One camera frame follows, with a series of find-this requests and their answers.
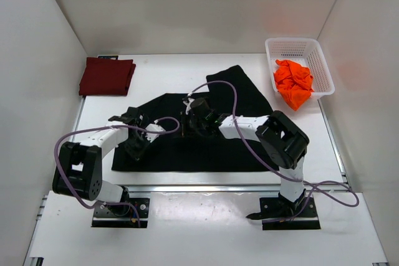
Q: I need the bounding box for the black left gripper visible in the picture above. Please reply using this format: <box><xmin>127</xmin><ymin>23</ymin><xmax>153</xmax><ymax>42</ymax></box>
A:
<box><xmin>125</xmin><ymin>130</ymin><xmax>155</xmax><ymax>163</ymax></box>

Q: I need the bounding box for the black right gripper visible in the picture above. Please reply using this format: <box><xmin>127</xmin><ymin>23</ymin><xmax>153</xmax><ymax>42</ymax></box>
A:
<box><xmin>173</xmin><ymin>111</ymin><xmax>209</xmax><ymax>139</ymax></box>

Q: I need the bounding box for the black t shirt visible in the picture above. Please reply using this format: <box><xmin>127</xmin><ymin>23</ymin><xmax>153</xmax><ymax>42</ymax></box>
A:
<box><xmin>112</xmin><ymin>65</ymin><xmax>278</xmax><ymax>172</ymax></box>

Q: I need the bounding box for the dark red t shirt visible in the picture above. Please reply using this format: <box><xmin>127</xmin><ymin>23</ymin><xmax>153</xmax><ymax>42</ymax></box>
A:
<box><xmin>79</xmin><ymin>57</ymin><xmax>136</xmax><ymax>96</ymax></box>

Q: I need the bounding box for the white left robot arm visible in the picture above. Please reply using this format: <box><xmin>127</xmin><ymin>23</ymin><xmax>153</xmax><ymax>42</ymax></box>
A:
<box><xmin>52</xmin><ymin>107</ymin><xmax>165</xmax><ymax>216</ymax></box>

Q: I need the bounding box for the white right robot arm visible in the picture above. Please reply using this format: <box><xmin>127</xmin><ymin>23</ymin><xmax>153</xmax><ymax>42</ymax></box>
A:
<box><xmin>183</xmin><ymin>97</ymin><xmax>309</xmax><ymax>216</ymax></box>

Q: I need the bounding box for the dark logo sticker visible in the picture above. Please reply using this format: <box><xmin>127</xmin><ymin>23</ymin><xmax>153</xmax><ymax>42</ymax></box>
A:
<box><xmin>97</xmin><ymin>55</ymin><xmax>118</xmax><ymax>60</ymax></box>

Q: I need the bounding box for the orange t shirt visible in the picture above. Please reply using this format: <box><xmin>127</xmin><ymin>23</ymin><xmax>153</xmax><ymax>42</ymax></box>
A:
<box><xmin>274</xmin><ymin>60</ymin><xmax>314</xmax><ymax>111</ymax></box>

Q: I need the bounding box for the white plastic laundry basket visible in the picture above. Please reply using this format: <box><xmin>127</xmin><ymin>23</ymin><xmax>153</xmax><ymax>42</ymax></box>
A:
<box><xmin>264</xmin><ymin>37</ymin><xmax>336</xmax><ymax>102</ymax></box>

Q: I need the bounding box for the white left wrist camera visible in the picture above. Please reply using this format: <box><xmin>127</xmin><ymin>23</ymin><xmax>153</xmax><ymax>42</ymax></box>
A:
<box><xmin>145</xmin><ymin>123</ymin><xmax>165</xmax><ymax>143</ymax></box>

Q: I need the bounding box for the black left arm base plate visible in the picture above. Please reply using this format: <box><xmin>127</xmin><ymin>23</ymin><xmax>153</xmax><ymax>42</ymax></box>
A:
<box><xmin>91</xmin><ymin>193</ymin><xmax>150</xmax><ymax>229</ymax></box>

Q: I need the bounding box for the aluminium front table rail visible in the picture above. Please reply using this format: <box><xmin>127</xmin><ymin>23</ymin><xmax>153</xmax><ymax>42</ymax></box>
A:
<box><xmin>55</xmin><ymin>181</ymin><xmax>350</xmax><ymax>195</ymax></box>

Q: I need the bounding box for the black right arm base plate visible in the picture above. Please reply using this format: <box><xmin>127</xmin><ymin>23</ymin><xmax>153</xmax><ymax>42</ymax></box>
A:
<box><xmin>246</xmin><ymin>197</ymin><xmax>321</xmax><ymax>230</ymax></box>

